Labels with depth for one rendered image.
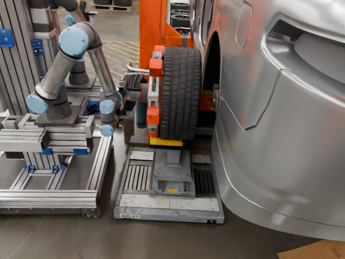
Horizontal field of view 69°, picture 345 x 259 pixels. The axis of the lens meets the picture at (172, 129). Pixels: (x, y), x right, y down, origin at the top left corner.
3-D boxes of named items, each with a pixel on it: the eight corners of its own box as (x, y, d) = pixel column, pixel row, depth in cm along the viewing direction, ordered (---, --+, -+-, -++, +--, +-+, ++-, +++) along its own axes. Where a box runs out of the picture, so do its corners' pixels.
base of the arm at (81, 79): (66, 85, 191) (64, 72, 186) (72, 77, 204) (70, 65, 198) (87, 85, 193) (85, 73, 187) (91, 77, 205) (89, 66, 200)
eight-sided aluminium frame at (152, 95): (156, 146, 175) (159, 71, 145) (147, 146, 175) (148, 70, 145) (160, 108, 220) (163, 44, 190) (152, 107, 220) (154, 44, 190)
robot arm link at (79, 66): (80, 73, 187) (78, 54, 180) (63, 70, 189) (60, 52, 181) (88, 67, 197) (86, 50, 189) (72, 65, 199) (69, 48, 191)
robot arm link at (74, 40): (54, 107, 148) (100, 33, 122) (40, 120, 136) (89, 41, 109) (35, 94, 144) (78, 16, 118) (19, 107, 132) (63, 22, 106)
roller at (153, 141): (185, 148, 192) (186, 142, 188) (146, 146, 191) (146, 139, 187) (185, 143, 196) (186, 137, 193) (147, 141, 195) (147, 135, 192)
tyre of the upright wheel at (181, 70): (206, 58, 139) (196, 42, 198) (163, 55, 139) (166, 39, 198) (193, 159, 169) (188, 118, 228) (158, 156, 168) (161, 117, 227)
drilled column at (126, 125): (133, 143, 271) (132, 108, 248) (123, 142, 271) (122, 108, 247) (134, 137, 279) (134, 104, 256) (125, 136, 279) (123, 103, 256)
